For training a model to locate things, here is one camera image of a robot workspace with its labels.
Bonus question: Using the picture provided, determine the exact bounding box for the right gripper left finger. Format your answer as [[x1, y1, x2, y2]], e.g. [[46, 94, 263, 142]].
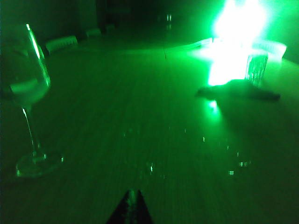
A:
[[105, 189, 133, 224]]

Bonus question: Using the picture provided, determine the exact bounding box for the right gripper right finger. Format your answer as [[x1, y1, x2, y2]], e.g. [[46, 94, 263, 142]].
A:
[[132, 189, 155, 224]]

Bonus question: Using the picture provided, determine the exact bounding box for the clear stemmed wine glass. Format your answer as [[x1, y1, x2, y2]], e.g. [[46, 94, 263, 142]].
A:
[[4, 23, 64, 178]]

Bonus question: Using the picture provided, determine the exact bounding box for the dark crumpled cloth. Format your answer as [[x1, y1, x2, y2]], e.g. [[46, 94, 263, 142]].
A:
[[195, 79, 281, 101]]

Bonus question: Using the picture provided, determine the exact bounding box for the ribbed clear glass tumbler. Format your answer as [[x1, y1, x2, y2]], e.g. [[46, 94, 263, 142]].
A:
[[245, 53, 269, 87]]

